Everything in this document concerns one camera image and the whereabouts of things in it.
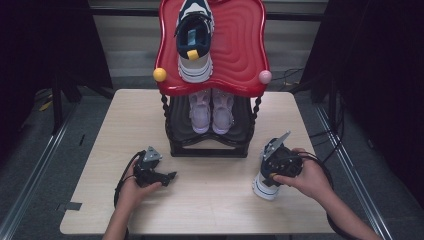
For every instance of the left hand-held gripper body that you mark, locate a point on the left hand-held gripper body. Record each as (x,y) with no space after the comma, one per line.
(146,173)

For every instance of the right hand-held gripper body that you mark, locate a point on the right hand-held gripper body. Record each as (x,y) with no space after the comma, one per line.
(283,163)

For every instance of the navy and white sneaker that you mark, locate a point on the navy and white sneaker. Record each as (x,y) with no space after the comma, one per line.
(265,191)
(195,40)

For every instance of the purple sandal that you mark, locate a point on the purple sandal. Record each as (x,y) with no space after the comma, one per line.
(200,113)
(222,113)

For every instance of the red and black shoe rack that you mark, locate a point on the red and black shoe rack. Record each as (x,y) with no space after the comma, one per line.
(240,43)

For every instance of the person's left hand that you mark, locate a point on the person's left hand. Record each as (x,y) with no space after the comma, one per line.
(131,193)

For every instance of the person's right hand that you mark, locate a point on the person's right hand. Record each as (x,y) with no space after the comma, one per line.
(313,180)

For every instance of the short black tape mark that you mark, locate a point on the short black tape mark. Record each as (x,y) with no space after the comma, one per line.
(81,140)

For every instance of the grey tape strip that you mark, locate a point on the grey tape strip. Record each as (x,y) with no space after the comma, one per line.
(69,206)

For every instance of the black metal stand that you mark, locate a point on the black metal stand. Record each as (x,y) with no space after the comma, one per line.
(56,106)

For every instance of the small yellow object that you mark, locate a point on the small yellow object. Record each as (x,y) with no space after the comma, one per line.
(45,106)

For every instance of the dark curtain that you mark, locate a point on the dark curtain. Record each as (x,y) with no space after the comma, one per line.
(40,40)
(376,66)

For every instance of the metal floor rail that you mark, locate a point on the metal floor rail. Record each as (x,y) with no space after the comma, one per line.
(36,180)
(363,186)

